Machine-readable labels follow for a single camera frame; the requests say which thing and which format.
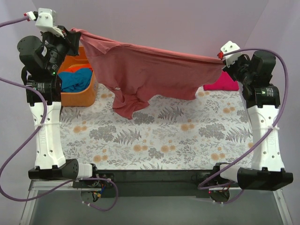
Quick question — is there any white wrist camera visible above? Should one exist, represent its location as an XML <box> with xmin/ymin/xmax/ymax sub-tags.
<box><xmin>217</xmin><ymin>41</ymin><xmax>242</xmax><ymax>68</ymax></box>
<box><xmin>24</xmin><ymin>8</ymin><xmax>64</xmax><ymax>37</ymax></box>

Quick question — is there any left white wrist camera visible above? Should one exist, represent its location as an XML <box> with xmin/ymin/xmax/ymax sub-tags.
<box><xmin>24</xmin><ymin>8</ymin><xmax>64</xmax><ymax>37</ymax></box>

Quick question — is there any floral patterned table mat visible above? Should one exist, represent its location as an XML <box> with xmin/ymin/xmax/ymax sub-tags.
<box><xmin>60</xmin><ymin>85</ymin><xmax>253</xmax><ymax>170</ymax></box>

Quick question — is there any orange t shirt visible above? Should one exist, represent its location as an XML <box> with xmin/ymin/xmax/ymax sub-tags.
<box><xmin>64</xmin><ymin>65</ymin><xmax>92</xmax><ymax>73</ymax></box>

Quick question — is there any blue t shirt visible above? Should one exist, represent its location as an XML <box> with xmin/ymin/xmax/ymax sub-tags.
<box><xmin>58</xmin><ymin>68</ymin><xmax>92</xmax><ymax>93</ymax></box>

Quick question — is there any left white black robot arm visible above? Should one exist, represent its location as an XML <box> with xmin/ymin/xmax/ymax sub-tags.
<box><xmin>17</xmin><ymin>31</ymin><xmax>100</xmax><ymax>188</ymax></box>

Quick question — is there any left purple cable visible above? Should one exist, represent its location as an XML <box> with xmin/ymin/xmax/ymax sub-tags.
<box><xmin>0</xmin><ymin>14</ymin><xmax>119</xmax><ymax>211</ymax></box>

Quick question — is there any orange plastic basket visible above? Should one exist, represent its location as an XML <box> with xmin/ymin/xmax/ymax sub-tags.
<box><xmin>59</xmin><ymin>46</ymin><xmax>98</xmax><ymax>107</ymax></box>

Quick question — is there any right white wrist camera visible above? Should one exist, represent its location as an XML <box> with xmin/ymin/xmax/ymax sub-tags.
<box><xmin>217</xmin><ymin>41</ymin><xmax>242</xmax><ymax>68</ymax></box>

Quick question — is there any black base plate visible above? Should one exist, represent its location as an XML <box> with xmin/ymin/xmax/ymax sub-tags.
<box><xmin>95</xmin><ymin>170</ymin><xmax>214</xmax><ymax>198</ymax></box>

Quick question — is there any folded magenta t shirt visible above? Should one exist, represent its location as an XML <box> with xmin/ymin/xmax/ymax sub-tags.
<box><xmin>203</xmin><ymin>72</ymin><xmax>239</xmax><ymax>91</ymax></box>

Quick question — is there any aluminium frame rail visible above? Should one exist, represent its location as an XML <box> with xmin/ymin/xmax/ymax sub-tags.
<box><xmin>19</xmin><ymin>180</ymin><xmax>73</xmax><ymax>225</ymax></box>

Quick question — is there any dusty pink t shirt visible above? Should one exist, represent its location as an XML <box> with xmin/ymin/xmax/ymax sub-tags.
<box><xmin>73</xmin><ymin>28</ymin><xmax>223</xmax><ymax>119</ymax></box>

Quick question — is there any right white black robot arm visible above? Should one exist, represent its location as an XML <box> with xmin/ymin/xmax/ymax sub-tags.
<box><xmin>212</xmin><ymin>50</ymin><xmax>293</xmax><ymax>191</ymax></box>

